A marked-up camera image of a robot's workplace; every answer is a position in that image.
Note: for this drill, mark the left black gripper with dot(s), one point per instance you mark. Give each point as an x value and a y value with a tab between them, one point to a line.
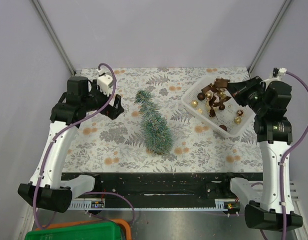
113	111

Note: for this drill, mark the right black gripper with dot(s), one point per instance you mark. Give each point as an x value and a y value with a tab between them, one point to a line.
239	89

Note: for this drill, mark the brown ribbon gold berry garland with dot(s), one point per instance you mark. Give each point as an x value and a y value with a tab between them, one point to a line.
216	96

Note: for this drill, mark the white plastic basket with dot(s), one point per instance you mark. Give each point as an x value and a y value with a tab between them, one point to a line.
225	117

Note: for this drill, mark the small frosted christmas tree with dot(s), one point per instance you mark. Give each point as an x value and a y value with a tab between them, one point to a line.
158	137

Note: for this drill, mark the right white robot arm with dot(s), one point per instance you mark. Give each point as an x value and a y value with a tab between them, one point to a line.
273	209

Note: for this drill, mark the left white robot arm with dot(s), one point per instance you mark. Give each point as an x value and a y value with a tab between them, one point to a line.
45	189

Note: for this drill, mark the small gold bell ornament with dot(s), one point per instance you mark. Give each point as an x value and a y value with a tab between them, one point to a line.
238	120

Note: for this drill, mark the floral patterned mat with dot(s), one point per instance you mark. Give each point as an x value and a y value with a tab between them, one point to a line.
104	145

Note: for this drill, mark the dark brown bauble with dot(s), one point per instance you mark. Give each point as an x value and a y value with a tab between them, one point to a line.
223	127
201	96

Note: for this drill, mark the small gold bauble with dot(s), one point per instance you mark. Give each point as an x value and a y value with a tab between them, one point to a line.
194	103

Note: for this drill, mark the green plastic bin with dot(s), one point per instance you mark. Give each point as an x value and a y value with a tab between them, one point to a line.
96	231

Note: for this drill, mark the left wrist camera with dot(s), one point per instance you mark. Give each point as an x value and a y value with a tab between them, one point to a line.
105	82

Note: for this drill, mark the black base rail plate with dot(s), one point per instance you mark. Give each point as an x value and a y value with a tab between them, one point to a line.
164	190

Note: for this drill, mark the white slotted cable duct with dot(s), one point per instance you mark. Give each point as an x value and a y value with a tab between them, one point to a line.
86	205

